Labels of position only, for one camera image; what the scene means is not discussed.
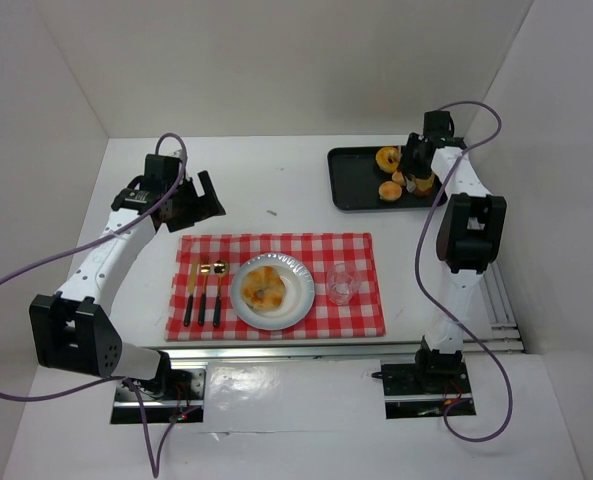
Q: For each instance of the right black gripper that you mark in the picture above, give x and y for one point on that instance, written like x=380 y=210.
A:
x=417 y=160

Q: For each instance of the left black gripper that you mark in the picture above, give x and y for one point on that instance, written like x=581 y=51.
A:
x=187 y=201

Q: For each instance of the glazed ring donut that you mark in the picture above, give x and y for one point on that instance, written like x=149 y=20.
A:
x=388 y=159

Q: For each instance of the large brown bagel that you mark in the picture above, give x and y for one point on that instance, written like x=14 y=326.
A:
x=263 y=289

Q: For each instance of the silver metal tongs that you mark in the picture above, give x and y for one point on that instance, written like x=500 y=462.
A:
x=409 y=182

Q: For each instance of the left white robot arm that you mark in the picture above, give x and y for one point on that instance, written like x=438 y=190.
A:
x=71 y=328

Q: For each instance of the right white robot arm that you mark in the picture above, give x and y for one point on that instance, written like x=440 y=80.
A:
x=428 y=362

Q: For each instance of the baguette bread slice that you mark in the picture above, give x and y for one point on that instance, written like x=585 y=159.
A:
x=424 y=186

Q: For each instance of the small round bun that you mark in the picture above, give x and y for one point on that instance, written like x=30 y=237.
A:
x=398 y=178
x=390 y=191

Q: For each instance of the black baking tray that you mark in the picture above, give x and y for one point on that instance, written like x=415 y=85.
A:
x=355 y=179

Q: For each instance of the white grey-rimmed plate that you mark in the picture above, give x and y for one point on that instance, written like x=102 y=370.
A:
x=297 y=303

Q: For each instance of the clear drinking glass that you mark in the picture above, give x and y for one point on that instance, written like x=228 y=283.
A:
x=343 y=282

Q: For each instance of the red checkered cloth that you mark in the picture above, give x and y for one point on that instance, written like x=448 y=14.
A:
x=362 y=317

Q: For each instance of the gold fork black handle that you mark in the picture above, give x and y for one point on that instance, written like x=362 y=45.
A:
x=205 y=270

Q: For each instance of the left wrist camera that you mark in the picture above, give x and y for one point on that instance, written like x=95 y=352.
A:
x=173 y=155

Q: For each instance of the gold spoon black handle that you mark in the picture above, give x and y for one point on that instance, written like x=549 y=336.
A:
x=221 y=270

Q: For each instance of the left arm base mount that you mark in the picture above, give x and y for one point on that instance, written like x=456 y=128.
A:
x=182 y=400

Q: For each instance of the aluminium rail frame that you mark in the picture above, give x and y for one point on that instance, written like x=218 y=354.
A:
x=501 y=310

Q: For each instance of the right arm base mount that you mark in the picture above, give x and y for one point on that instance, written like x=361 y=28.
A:
x=408 y=397

